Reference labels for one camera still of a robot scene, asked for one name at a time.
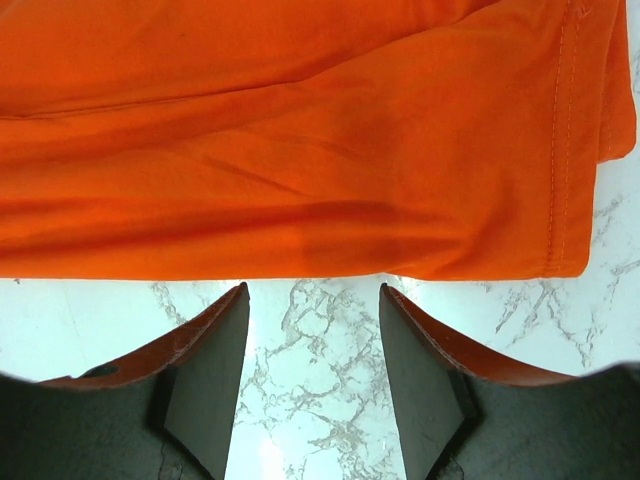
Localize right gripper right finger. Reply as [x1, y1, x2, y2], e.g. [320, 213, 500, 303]
[379, 285, 639, 479]

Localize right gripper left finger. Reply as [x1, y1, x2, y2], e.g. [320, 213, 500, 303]
[1, 284, 250, 479]

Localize orange t shirt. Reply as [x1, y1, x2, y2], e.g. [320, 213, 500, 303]
[1, 1, 637, 281]

